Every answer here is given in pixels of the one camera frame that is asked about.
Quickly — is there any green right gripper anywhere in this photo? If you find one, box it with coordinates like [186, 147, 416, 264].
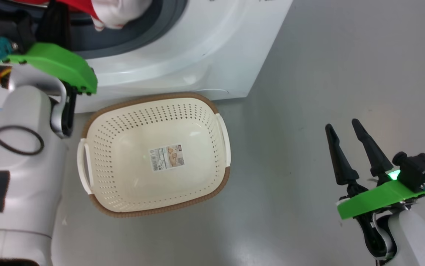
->
[325, 119, 425, 221]

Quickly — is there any basket product label sticker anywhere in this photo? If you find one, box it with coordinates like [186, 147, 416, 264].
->
[149, 144, 185, 171]

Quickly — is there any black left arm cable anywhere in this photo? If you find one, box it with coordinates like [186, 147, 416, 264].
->
[0, 126, 45, 171]

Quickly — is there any white front-load washing machine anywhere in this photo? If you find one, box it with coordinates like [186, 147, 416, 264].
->
[0, 0, 294, 115]

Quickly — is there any red and white garment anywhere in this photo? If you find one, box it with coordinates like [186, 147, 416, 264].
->
[55, 0, 153, 31]

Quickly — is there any cream laundry basket brown rim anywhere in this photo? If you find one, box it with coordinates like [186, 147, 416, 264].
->
[77, 92, 231, 218]

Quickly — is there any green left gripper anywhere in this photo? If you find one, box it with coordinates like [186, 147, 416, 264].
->
[7, 0, 98, 95]

